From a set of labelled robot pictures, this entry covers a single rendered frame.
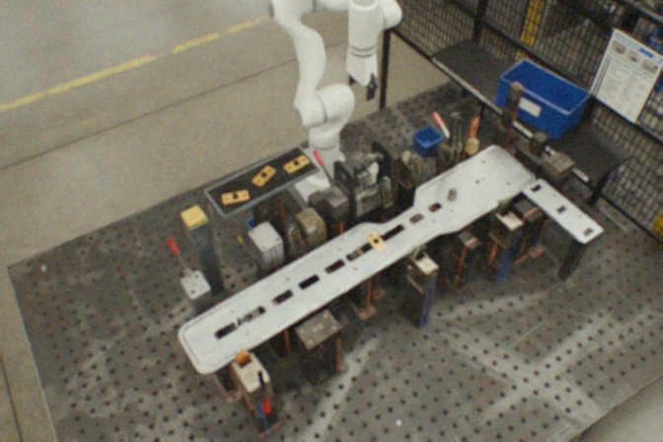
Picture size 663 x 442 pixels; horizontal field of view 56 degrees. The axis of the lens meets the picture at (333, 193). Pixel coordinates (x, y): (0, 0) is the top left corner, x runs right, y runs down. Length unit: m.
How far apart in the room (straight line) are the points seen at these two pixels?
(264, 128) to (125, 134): 0.87
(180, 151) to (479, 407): 2.45
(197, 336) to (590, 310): 1.41
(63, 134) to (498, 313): 2.93
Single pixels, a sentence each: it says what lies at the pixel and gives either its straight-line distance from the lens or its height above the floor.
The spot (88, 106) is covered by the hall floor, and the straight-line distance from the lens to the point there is 4.40.
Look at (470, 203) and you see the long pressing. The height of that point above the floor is 1.00.
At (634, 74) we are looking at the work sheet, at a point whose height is 1.33.
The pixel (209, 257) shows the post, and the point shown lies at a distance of 2.18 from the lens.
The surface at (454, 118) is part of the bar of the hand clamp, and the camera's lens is 2.24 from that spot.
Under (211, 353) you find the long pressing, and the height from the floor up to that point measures 1.00.
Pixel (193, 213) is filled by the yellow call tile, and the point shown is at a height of 1.16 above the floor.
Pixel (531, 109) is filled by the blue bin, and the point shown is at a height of 1.10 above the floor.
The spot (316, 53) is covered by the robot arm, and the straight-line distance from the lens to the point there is 2.21.
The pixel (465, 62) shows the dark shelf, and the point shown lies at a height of 1.03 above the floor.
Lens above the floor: 2.72
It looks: 50 degrees down
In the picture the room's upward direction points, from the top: 1 degrees counter-clockwise
